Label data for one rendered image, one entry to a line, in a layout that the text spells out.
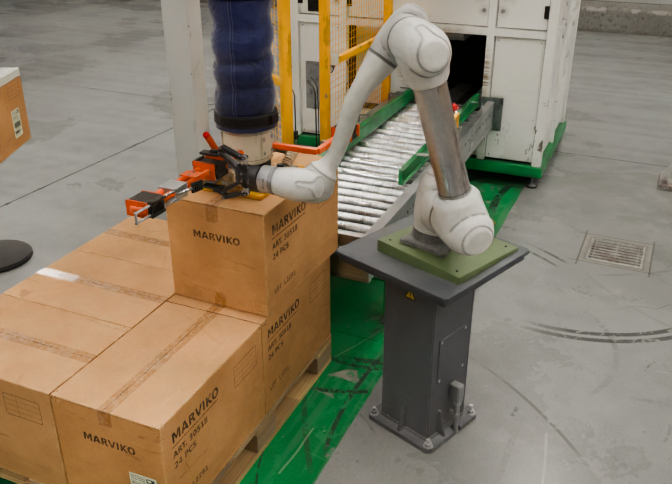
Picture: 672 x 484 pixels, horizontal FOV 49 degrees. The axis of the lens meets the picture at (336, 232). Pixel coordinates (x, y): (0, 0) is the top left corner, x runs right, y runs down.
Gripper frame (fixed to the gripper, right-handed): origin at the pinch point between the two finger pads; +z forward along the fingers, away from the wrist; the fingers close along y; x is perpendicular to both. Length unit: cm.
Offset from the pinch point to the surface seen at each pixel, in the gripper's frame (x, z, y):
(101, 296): -11, 44, 53
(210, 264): 1.0, 2.6, 36.7
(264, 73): 24.2, -9.6, -27.6
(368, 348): 72, -32, 107
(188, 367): -35, -11, 53
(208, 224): 1.0, 2.0, 20.9
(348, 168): 155, 14, 55
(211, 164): -1.6, -2.7, -2.7
